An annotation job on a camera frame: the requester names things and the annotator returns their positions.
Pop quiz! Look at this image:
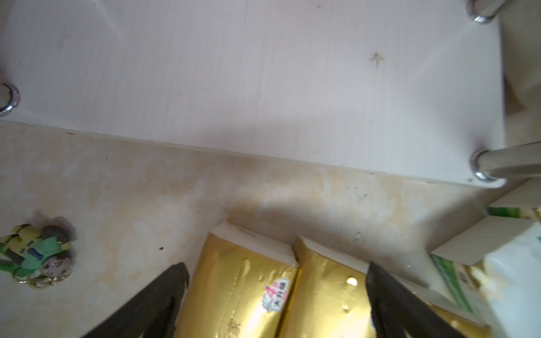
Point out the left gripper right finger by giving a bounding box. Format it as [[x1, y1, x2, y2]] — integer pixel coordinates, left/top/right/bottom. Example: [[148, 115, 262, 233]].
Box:
[[366, 261, 463, 337]]

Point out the white tissue pack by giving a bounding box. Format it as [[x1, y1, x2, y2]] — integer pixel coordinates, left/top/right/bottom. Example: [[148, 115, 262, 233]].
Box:
[[488, 178, 541, 221], [431, 216, 540, 337]]

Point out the green figure keychain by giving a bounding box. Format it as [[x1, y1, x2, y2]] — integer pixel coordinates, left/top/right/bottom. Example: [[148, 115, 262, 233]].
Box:
[[1, 224, 73, 290]]

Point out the white two-tier shelf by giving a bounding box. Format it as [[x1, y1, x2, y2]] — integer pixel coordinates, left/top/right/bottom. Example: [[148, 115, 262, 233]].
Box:
[[0, 0, 541, 189]]

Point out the gold tissue pack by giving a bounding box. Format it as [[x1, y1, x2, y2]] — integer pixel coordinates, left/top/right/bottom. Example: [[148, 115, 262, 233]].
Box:
[[277, 237, 376, 337], [397, 277, 492, 338], [174, 222, 298, 338]]

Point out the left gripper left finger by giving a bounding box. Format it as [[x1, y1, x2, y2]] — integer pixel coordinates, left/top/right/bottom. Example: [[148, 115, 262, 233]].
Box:
[[85, 263, 190, 337]]

